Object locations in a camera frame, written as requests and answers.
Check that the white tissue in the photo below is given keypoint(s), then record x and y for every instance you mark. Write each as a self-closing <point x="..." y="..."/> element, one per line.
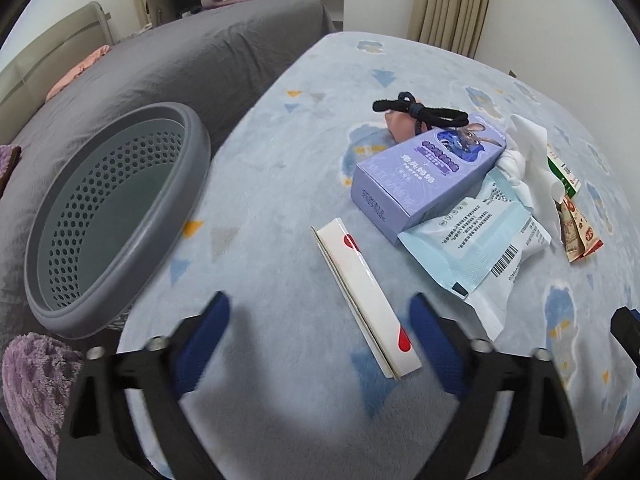
<point x="525" y="150"/>

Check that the purple fuzzy blanket with brown trim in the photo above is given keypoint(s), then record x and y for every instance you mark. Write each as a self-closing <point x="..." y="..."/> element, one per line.
<point x="7" y="170"/>

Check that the purple fuzzy cushion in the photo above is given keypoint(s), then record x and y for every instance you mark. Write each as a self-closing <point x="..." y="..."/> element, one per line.
<point x="35" y="385"/>

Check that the white cup with green label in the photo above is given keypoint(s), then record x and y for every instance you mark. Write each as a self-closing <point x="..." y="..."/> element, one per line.
<point x="565" y="175"/>

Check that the beige headboard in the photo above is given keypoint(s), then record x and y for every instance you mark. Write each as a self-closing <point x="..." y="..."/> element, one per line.
<point x="45" y="50"/>

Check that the pink pillow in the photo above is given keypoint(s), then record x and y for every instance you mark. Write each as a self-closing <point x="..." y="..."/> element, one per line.
<point x="75" y="72"/>

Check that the purple cardboard box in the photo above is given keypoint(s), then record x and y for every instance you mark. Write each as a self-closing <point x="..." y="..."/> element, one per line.
<point x="400" y="185"/>

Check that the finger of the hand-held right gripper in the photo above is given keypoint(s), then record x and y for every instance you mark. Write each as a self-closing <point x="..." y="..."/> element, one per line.
<point x="626" y="335"/>

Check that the brown and red snack packet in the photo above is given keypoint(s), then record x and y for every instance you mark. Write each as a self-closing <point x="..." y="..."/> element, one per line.
<point x="577" y="235"/>

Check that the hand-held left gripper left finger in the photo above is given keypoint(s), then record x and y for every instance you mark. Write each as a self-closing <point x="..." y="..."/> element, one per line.
<point x="205" y="340"/>

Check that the grey perforated waste basket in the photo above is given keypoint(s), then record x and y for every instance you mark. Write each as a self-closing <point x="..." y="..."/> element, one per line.
<point x="125" y="255"/>

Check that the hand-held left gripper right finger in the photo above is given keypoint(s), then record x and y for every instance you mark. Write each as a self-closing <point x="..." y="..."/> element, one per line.
<point x="435" y="345"/>

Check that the grey bed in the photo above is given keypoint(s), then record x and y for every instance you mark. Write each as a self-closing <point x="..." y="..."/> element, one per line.
<point x="175" y="60"/>

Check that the light blue printed blanket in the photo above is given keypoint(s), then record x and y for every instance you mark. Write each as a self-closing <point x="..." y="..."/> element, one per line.
<point x="300" y="160"/>

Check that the light blue plastic wrapper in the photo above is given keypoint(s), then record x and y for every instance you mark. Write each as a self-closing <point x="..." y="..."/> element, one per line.
<point x="465" y="250"/>

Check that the white paper sleeve with red marks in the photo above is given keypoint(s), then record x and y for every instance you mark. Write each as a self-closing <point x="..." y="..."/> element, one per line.
<point x="360" y="285"/>

